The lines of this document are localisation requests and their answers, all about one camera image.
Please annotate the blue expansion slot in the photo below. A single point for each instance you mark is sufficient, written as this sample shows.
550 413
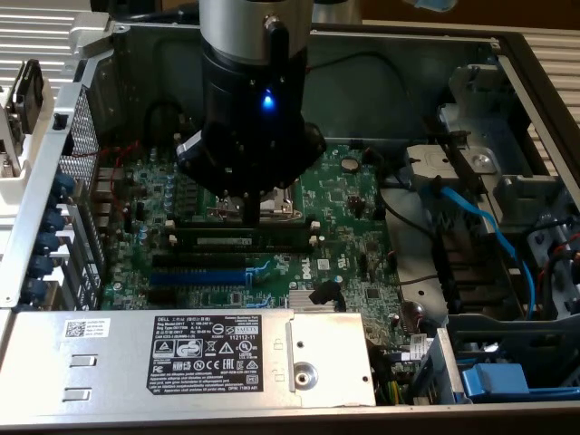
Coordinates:
195 277

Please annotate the long black expansion slot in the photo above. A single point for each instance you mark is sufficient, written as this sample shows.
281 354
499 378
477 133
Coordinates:
199 261

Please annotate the blue card retention clip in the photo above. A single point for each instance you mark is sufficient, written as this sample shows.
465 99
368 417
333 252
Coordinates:
41 266
47 242
63 186
36 291
56 216

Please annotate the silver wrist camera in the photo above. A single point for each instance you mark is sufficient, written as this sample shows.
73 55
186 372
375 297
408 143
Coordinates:
188 144

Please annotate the black hard disk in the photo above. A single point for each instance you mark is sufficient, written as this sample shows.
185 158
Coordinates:
28 99

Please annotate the grey metal corner bracket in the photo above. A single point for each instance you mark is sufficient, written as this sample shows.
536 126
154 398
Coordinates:
90 34

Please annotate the green graphics card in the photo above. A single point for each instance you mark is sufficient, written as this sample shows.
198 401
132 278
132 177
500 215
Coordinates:
6 163

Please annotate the metal CPU socket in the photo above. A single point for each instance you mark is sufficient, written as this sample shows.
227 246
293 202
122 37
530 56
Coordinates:
281 206

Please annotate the grey metal disk bay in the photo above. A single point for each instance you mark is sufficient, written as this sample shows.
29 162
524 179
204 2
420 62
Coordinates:
480 90

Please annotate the black disk bay tray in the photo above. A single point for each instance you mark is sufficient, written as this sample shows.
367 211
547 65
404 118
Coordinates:
498 335

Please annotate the grey metal drive bracket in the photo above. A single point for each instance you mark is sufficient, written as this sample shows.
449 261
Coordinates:
435 158

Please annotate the short black expansion slot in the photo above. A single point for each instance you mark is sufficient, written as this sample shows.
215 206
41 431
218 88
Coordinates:
161 296

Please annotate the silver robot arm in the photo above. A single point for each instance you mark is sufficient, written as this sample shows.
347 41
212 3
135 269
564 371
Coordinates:
235 27

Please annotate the blue plastic latch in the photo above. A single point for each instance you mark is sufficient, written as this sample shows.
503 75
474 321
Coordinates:
494 380

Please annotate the green motherboard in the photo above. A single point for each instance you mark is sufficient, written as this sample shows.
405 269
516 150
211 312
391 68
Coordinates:
335 213

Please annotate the white parts rack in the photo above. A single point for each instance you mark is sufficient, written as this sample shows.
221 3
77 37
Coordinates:
27 186

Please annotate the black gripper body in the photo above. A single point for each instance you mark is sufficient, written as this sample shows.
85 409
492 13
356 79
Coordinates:
235 104

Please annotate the silver chipset heatsink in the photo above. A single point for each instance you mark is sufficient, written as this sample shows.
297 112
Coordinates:
299 301

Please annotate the round coin battery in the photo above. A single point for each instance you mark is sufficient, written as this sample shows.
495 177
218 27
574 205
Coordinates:
350 164

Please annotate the grey open PC case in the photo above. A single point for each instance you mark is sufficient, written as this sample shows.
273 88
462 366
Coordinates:
385 90

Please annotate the silver power supply unit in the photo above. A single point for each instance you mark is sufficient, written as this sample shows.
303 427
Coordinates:
113 362

